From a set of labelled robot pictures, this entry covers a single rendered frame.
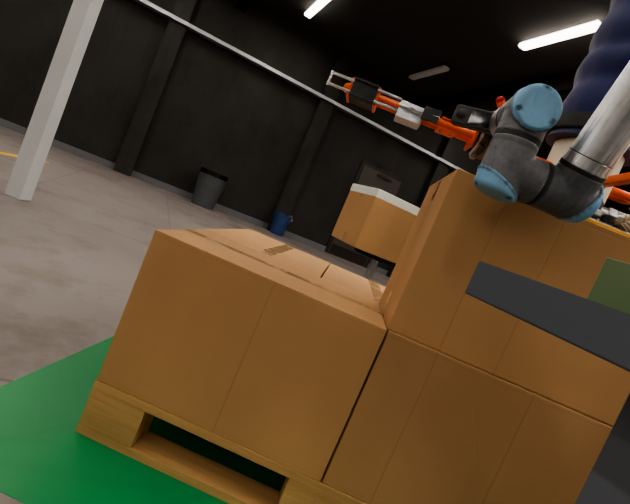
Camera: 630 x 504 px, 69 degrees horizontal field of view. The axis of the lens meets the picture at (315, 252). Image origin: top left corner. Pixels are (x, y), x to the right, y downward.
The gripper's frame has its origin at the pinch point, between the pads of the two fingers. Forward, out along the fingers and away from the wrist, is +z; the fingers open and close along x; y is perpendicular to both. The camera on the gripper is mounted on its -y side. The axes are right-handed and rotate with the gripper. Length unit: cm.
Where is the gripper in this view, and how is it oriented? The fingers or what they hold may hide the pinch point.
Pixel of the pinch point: (476, 139)
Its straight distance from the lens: 131.8
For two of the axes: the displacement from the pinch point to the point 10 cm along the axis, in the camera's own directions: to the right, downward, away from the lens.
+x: 3.9, -9.2, -0.8
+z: 0.9, -0.5, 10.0
